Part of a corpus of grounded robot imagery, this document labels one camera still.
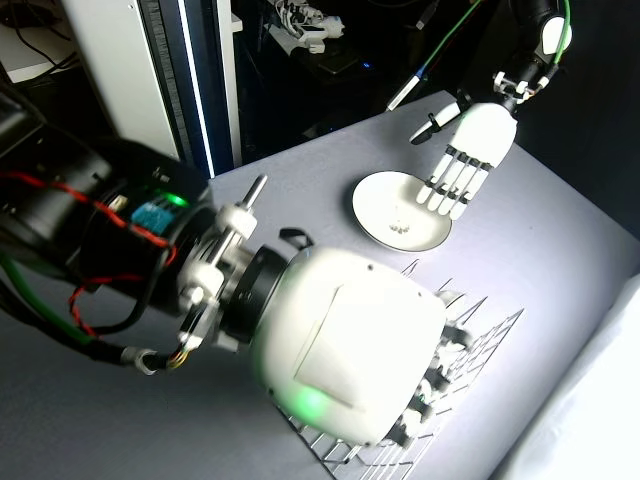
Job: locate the white shelf board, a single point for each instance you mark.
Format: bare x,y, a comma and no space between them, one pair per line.
35,70

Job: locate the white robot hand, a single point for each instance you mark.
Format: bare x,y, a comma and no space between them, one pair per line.
350,330
485,130

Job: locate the white robot body column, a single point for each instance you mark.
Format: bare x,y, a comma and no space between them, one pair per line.
115,45

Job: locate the grey table cloth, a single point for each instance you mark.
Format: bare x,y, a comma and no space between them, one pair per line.
125,425

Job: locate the black box with blue light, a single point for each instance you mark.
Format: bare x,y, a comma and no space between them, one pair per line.
345,62

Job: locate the spare white robot hand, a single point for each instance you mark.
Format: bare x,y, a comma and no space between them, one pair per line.
310,30

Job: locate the white fabric sheet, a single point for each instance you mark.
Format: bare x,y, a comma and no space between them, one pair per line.
590,410

